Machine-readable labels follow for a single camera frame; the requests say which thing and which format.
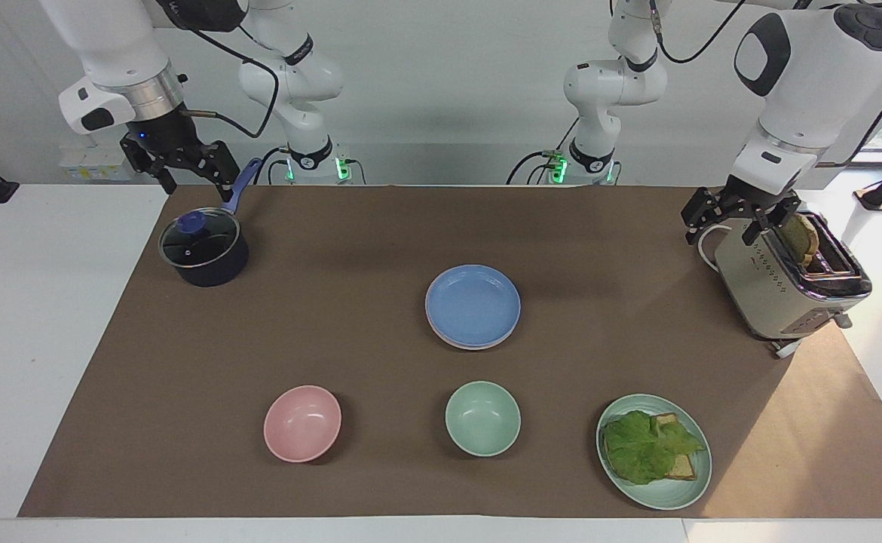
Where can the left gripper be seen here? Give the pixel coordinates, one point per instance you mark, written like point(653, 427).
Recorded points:
point(754, 191)

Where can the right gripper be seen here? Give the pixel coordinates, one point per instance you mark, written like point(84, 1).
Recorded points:
point(163, 130)

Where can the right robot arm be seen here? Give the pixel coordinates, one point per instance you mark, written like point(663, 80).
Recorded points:
point(117, 45)

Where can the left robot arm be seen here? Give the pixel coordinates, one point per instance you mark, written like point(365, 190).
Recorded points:
point(810, 83)

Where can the bread slice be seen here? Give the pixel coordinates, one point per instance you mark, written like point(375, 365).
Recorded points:
point(800, 237)

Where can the glass lid with blue knob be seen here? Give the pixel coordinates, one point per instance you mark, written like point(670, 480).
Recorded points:
point(198, 237)

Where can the silver toaster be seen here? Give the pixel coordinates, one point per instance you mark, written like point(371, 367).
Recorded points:
point(765, 286)

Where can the white power strip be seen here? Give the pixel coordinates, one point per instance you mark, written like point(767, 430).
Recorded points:
point(94, 164)

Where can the dark blue saucepan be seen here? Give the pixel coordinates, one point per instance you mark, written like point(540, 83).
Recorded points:
point(211, 264)

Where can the green lettuce leaf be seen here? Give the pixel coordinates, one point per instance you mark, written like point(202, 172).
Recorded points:
point(644, 449)

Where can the toast slice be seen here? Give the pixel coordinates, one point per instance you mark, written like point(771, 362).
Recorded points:
point(684, 467)

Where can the blue plate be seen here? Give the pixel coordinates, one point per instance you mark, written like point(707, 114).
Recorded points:
point(473, 305)

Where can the pink bowl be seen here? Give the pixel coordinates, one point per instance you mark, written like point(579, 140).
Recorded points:
point(302, 424)

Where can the green plate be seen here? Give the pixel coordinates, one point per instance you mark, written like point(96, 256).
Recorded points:
point(667, 494)

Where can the green bowl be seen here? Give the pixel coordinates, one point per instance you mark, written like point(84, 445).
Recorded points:
point(483, 419)

